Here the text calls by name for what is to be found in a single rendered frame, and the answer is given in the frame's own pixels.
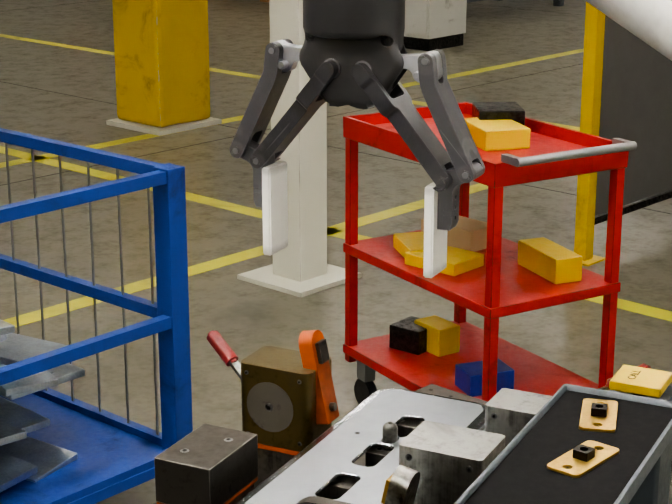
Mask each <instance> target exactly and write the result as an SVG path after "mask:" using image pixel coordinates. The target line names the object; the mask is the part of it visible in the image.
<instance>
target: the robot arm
mask: <svg viewBox="0 0 672 504"><path fill-rule="evenodd" d="M585 1H586V2H588V3H589V4H591V5H592V6H593V7H595V8H596V9H598V10H599V11H601V12H602V13H603V14H605V15H606V16H608V17H609V18H611V19H612V20H613V21H615V22H616V23H618V24H619V25H621V26H622V27H623V28H625V29H626V30H628V31H629V32H631V33H632V34H633V35H635V36H636V37H638V38H639V39H641V40H642V41H644V42H645V43H646V44H648V45H649V46H651V47H652V48H654V49H655V50H656V51H658V52H659V53H661V54H662V55H664V56H665V57H667V58H668V59H670V60H671V61H672V0H585ZM303 29H304V33H305V40H304V44H303V46H301V45H296V44H293V42H292V41H291V40H290V39H282V40H279V41H275V42H271V43H269V44H267V46H266V48H265V57H264V69H263V73H262V75H261V77H260V80H259V82H258V84H257V86H256V89H255V91H254V93H253V96H252V98H251V100H250V102H249V105H248V107H247V109H246V111H245V114H244V116H243V118H242V121H241V123H240V125H239V127H238V130H237V132H236V134H235V136H234V139H233V141H232V143H231V146H230V149H229V150H230V154H231V155H232V156H233V157H234V158H242V159H243V160H245V161H247V162H249V163H250V164H251V166H252V168H253V187H254V188H253V192H254V194H253V200H254V203H255V206H256V207H262V215H263V253H264V255H269V256H271V255H273V254H274V253H276V252H278V251H280V250H282V249H284V248H286V247H287V246H288V184H287V162H286V161H278V160H280V159H281V158H279V157H280V156H281V154H282V153H283V152H284V151H285V149H286V148H287V147H288V146H289V145H290V143H291V142H292V141H293V140H294V138H295V137H296V136H297V135H298V134H299V132H300V131H301V130H302V129H303V127H304V126H305V125H306V124H307V123H308V121H309V120H310V119H311V118H312V116H313V115H314V114H315V113H316V112H317V110H318V109H319V108H320V107H321V106H322V105H323V104H324V103H325V102H327V103H329V106H335V107H340V106H345V105H350V106H352V107H355V108H357V109H369V108H371V107H374V106H375V107H376V108H377V109H378V111H379V112H380V113H381V115H383V116H384V117H386V118H387V119H388V120H389V121H390V122H391V124H392V125H393V127H394V128H395V129H396V131H397V132H398V133H399V135H400V136H401V138H402V139H403V140H404V142H405V143H406V144H407V146H408V147H409V149H410V150H411V151H412V153H413V154H414V156H415V157H416V158H417V160H418V161H419V162H420V164H421V165H422V167H423V168H424V169H425V171H426V172H427V174H428V175H429V176H430V178H431V179H432V180H433V182H432V183H431V184H429V185H427V186H426V187H425V200H424V262H423V276H425V278H432V277H434V276H435V275H437V274H438V273H440V272H441V271H442V270H444V269H445V268H446V267H447V231H450V230H451V229H453V228H454V227H456V225H457V223H458V221H459V190H460V186H461V184H464V183H470V182H471V181H473V180H475V179H476V178H478V177H480V176H481V175H483V174H484V172H485V165H484V163H483V161H482V158H481V156H480V154H479V151H478V149H477V147H476V144H475V142H474V140H473V138H472V135H471V133H470V131H469V128H468V126H467V124H466V121H465V119H464V117H463V114H462V112H461V110H460V107H459V105H458V103H457V100H456V98H455V96H454V93H453V91H452V89H451V86H450V84H449V82H448V80H447V68H446V57H445V53H444V52H443V51H442V50H440V49H435V50H432V51H429V52H426V53H410V54H408V53H407V51H406V49H405V46H404V40H403V39H404V30H405V0H303ZM299 61H300V63H301V65H302V67H303V68H304V70H305V72H306V73H307V75H308V76H309V78H310V80H309V81H308V83H307V84H306V85H305V86H304V88H303V89H302V90H301V91H300V93H299V94H298V95H297V97H296V100H295V102H294V103H293V104H292V105H291V107H290V108H289V109H288V110H287V112H286V113H285V114H284V115H283V117H282V118H281V119H280V120H279V122H278V123H277V124H276V125H275V127H274V128H273V129H272V130H271V132H270V133H269V134H268V135H267V137H266V138H265V139H264V140H263V142H262V143H261V144H260V142H261V139H262V137H263V135H264V133H265V130H266V128H267V126H268V124H269V122H270V119H271V117H272V115H273V113H274V110H275V108H276V106H277V104H278V102H279V99H280V97H281V95H282V93H283V90H284V88H285V86H286V84H287V82H288V79H289V77H290V74H291V70H294V69H295V68H296V67H297V65H298V62H299ZM407 69H408V70H409V71H411V73H412V75H413V78H414V79H415V81H417V82H419V83H420V87H421V91H422V94H423V97H424V99H425V101H426V104H427V106H428V108H429V110H430V113H431V115H432V117H433V120H434V122H435V124H436V127H437V129H438V131H439V134H440V136H441V138H442V141H443V143H444V145H445V147H446V149H445V148H444V147H443V145H442V144H441V142H440V141H439V140H438V138H437V137H436V136H435V134H434V133H433V131H432V130H431V129H430V127H429V126H428V125H427V123H426V122H425V120H424V119H423V118H422V116H421V115H420V114H419V112H418V111H417V109H416V108H415V107H414V105H413V104H412V98H411V96H410V95H409V94H408V92H407V91H406V89H405V88H404V87H403V85H402V84H401V83H400V79H401V78H402V76H403V75H404V74H405V72H406V71H407ZM446 150H447V151H446ZM276 161H278V162H276ZM275 162H276V163H275Z"/></svg>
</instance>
